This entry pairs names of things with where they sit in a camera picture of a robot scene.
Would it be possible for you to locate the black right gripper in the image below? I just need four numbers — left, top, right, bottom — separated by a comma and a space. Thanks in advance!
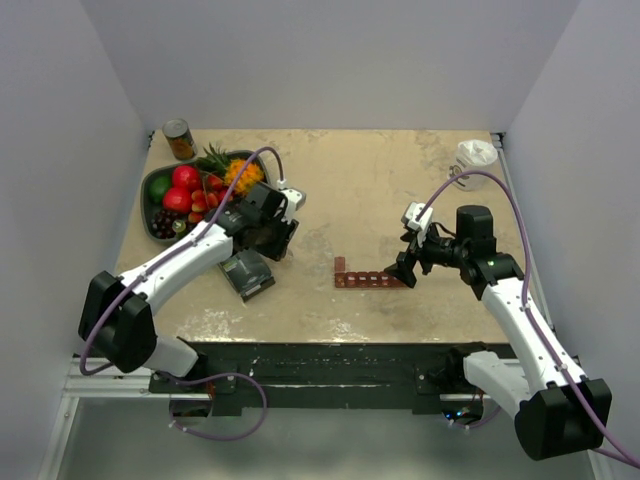
384, 221, 468, 288

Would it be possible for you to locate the red weekly pill organizer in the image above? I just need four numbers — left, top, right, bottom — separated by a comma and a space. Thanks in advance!
333, 256, 406, 289

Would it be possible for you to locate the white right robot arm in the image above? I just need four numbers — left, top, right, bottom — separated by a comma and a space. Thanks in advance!
385, 202, 612, 460

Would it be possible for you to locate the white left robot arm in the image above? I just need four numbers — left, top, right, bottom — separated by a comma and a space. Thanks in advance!
78, 182, 306, 392

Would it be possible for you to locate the orange horned melon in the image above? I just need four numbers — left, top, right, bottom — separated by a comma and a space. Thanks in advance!
224, 158, 265, 197

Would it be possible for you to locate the black razor box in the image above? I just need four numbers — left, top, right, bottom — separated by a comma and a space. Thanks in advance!
219, 249, 275, 302

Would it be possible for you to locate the red apple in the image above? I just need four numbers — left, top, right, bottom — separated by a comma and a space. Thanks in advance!
162, 187, 192, 214
171, 165, 202, 191

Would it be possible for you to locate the dark grape bunch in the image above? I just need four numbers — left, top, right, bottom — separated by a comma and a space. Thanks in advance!
150, 209, 183, 240

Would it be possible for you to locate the green lime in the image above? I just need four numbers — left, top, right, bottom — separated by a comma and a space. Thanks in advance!
147, 175, 172, 204

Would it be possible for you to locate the dark green fruit tray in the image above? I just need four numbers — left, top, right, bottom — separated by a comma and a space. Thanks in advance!
140, 147, 251, 246

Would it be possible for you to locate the tin can with fruit label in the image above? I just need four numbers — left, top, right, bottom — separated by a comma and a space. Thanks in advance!
162, 118, 197, 161

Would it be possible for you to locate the white paper roll pack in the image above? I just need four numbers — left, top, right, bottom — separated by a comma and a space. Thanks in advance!
448, 139, 498, 191

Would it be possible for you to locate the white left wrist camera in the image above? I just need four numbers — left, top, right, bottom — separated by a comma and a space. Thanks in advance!
279, 187, 307, 223

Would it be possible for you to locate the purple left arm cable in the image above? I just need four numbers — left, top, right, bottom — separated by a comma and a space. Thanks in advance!
79, 147, 289, 376

